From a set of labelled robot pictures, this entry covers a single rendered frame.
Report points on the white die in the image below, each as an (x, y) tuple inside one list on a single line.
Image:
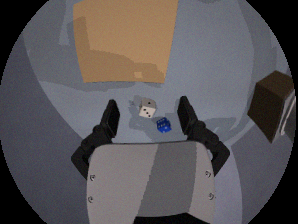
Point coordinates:
[(147, 108)]

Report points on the blue die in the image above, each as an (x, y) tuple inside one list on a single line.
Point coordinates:
[(163, 125)]

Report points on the tan flat mat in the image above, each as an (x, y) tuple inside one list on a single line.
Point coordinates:
[(124, 40)]

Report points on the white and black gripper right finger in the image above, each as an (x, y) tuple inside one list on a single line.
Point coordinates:
[(196, 130)]

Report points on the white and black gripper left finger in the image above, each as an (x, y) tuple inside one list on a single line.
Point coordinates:
[(102, 134)]

